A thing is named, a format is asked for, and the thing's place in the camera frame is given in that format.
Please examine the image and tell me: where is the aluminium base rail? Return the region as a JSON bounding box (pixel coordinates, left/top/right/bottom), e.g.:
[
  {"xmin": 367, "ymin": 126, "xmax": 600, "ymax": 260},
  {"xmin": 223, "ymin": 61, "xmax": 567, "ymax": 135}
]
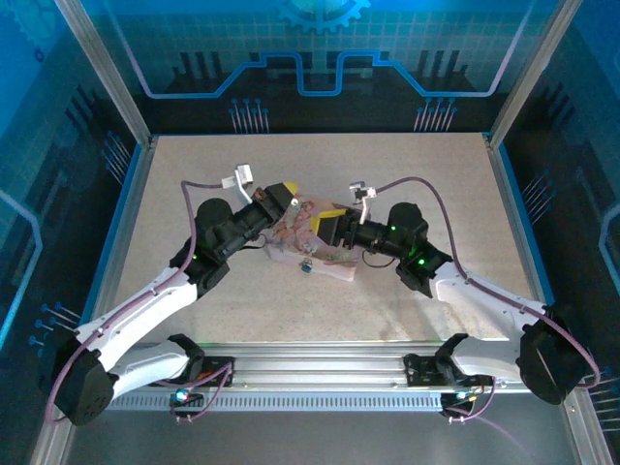
[{"xmin": 201, "ymin": 340, "xmax": 532, "ymax": 389}]

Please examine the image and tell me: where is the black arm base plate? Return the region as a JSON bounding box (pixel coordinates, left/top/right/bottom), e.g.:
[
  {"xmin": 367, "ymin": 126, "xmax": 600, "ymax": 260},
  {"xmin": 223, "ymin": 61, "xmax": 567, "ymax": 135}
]
[
  {"xmin": 403, "ymin": 353, "xmax": 485, "ymax": 389},
  {"xmin": 149, "ymin": 355, "xmax": 237, "ymax": 388}
]

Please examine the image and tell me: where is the aluminium table side rail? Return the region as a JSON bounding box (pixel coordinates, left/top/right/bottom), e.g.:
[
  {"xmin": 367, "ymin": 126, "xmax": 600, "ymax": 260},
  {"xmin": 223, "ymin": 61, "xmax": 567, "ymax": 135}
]
[
  {"xmin": 77, "ymin": 136, "xmax": 160, "ymax": 343},
  {"xmin": 482, "ymin": 133, "xmax": 556, "ymax": 307}
]

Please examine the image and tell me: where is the grey slotted cable duct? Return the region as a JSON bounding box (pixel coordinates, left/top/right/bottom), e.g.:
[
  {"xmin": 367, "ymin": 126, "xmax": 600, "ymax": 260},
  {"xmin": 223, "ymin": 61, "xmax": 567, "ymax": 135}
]
[{"xmin": 104, "ymin": 389, "xmax": 462, "ymax": 414}]

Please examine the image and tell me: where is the aluminium frame post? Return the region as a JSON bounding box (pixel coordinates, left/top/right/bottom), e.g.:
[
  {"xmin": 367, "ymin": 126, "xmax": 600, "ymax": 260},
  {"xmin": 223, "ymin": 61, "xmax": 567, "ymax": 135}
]
[
  {"xmin": 486, "ymin": 0, "xmax": 582, "ymax": 149},
  {"xmin": 51, "ymin": 0, "xmax": 157, "ymax": 149}
]

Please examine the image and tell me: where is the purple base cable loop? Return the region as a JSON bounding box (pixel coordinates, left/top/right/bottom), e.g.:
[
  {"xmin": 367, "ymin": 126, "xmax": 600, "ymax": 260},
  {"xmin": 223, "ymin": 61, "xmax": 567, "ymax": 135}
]
[
  {"xmin": 443, "ymin": 375, "xmax": 496, "ymax": 423},
  {"xmin": 168, "ymin": 361, "xmax": 237, "ymax": 423}
]

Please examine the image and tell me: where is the pink decorated box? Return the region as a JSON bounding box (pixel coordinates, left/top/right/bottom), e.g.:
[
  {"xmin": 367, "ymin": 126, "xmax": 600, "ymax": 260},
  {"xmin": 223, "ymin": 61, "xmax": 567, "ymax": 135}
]
[{"xmin": 263, "ymin": 191, "xmax": 360, "ymax": 285}]

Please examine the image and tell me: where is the small LED circuit board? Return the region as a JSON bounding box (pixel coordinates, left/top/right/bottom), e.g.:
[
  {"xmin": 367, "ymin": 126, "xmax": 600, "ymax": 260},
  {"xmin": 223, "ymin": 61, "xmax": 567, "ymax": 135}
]
[
  {"xmin": 441, "ymin": 388, "xmax": 480, "ymax": 409},
  {"xmin": 169, "ymin": 387, "xmax": 204, "ymax": 409}
]

